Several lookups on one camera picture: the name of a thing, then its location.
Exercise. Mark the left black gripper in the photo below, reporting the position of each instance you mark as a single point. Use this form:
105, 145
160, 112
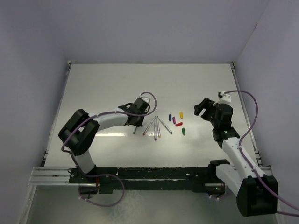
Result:
139, 124

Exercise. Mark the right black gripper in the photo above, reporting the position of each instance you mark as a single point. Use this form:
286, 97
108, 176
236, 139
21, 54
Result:
206, 104

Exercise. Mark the red marker pen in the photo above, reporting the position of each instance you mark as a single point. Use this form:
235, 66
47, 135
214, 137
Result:
149, 126

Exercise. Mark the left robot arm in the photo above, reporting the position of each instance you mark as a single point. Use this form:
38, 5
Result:
80, 130

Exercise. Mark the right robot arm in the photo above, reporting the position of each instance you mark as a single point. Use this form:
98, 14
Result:
252, 187

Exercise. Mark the purple marker pen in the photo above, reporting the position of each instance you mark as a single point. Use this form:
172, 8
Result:
155, 130

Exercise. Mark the blue marker pen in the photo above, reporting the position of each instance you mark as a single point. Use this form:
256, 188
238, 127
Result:
165, 126

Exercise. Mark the yellow marker pen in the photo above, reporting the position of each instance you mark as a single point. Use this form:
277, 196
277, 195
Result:
158, 127

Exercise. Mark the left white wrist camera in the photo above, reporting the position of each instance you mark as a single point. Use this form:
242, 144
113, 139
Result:
144, 98

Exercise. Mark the black base frame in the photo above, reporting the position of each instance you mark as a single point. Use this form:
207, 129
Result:
108, 179

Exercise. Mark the aluminium rail right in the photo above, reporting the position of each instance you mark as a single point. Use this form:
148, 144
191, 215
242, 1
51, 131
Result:
247, 130

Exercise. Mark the aluminium rail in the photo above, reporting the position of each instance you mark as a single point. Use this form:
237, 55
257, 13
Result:
50, 176
247, 130

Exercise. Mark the aluminium rail front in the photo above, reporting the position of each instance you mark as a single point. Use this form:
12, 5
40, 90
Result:
50, 176

